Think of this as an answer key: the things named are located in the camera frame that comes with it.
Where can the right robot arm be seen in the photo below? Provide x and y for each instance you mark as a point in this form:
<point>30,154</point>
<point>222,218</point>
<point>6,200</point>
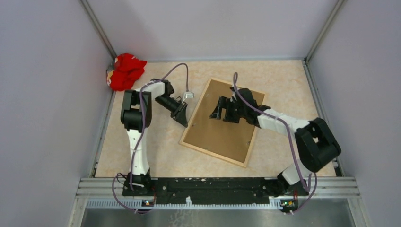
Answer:
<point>312,143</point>

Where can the red cloth doll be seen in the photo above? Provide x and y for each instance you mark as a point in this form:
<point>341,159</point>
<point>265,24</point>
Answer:
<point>124,72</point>

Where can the wooden picture frame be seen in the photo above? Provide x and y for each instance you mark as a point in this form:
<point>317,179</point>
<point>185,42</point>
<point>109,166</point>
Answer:
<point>216,153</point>

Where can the brown backing board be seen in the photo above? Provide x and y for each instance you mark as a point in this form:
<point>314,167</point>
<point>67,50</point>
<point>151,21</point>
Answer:
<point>219,131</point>

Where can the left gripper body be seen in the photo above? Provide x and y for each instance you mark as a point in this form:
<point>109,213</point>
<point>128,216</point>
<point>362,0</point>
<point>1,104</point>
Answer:
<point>169,104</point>

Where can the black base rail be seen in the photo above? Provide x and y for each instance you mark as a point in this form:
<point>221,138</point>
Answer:
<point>214,191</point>

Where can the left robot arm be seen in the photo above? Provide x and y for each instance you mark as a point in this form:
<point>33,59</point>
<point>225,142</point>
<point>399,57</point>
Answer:
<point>136,116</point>

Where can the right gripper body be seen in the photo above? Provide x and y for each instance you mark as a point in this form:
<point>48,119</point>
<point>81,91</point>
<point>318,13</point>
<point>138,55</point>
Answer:
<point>234,111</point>

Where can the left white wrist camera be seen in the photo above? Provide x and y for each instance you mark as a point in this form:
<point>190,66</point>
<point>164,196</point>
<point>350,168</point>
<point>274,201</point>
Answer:
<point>187,95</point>

